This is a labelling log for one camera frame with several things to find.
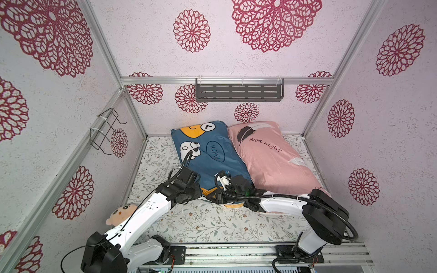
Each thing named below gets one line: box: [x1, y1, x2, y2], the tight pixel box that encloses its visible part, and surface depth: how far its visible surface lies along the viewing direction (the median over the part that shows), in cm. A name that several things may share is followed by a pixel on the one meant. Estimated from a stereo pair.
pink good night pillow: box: [228, 121, 331, 197], surface depth 92 cm
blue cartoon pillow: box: [170, 120, 251, 196], surface depth 105 cm
